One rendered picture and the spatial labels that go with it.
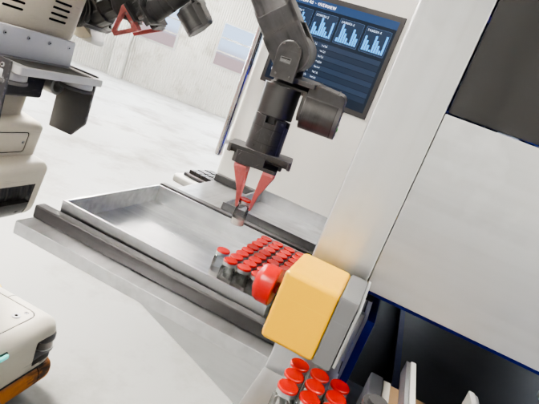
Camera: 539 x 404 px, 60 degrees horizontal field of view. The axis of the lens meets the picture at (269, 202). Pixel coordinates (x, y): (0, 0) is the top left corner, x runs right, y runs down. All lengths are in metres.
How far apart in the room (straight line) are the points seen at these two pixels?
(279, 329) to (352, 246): 0.12
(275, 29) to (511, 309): 0.46
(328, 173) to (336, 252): 1.01
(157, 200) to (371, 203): 0.56
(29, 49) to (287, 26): 0.63
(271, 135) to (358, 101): 0.80
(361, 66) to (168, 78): 10.00
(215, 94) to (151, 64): 1.61
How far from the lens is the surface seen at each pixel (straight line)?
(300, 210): 1.19
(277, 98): 0.70
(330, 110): 0.70
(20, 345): 1.54
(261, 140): 0.71
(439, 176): 0.48
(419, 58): 0.49
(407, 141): 0.48
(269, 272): 0.46
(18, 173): 1.22
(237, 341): 0.59
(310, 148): 1.52
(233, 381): 0.72
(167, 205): 0.94
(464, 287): 0.51
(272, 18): 0.70
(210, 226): 0.90
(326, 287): 0.42
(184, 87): 11.28
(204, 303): 0.62
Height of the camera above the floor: 1.18
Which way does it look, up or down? 14 degrees down
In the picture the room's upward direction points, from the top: 21 degrees clockwise
